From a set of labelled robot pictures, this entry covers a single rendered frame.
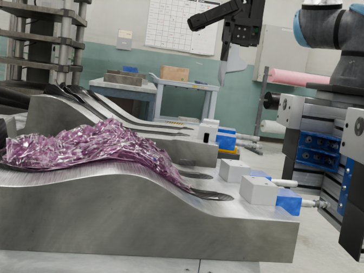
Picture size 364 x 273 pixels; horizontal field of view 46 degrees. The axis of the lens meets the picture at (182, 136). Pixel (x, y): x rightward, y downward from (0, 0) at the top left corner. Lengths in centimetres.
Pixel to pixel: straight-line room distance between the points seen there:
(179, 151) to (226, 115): 671
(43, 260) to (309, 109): 90
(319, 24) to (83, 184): 100
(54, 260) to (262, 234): 24
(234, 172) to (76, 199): 29
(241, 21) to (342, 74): 44
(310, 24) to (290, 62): 607
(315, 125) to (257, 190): 68
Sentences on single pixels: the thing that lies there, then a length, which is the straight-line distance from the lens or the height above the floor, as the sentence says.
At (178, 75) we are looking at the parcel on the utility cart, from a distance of 678.
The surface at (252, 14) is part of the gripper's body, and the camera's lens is 97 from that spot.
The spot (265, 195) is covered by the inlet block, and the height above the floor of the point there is 87.
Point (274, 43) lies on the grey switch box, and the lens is 734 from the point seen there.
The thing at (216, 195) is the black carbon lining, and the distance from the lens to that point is 61.
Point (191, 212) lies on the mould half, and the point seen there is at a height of 86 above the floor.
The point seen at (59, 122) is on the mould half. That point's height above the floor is 89.
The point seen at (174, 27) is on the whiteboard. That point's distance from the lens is 737.
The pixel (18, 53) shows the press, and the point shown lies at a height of 96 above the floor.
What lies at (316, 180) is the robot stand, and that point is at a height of 77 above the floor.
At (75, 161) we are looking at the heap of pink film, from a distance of 53.
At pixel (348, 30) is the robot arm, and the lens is 132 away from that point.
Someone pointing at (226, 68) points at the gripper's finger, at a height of 104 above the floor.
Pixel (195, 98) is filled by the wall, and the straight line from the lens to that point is 741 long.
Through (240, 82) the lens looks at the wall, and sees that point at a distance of 752.
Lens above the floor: 102
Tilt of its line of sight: 8 degrees down
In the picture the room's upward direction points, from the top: 8 degrees clockwise
